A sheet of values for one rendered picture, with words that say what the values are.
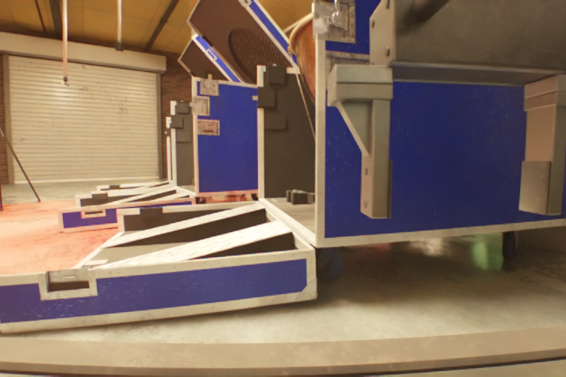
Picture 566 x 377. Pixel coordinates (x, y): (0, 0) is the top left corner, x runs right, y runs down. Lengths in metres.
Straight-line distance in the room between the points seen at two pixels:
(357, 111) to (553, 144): 0.15
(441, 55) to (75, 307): 0.85
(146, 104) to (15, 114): 2.65
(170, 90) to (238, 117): 6.35
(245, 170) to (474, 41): 2.03
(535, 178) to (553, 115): 0.05
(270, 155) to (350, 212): 1.03
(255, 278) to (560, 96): 0.70
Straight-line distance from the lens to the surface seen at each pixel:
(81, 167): 7.91
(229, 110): 2.18
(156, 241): 1.49
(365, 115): 0.22
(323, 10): 0.86
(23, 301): 0.92
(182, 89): 8.56
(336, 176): 0.81
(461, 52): 0.23
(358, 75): 0.21
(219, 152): 2.12
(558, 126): 0.29
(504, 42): 0.25
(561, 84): 0.29
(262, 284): 0.82
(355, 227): 0.85
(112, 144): 7.94
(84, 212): 2.06
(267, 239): 0.96
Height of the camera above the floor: 0.39
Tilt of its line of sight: 5 degrees down
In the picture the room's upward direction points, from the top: straight up
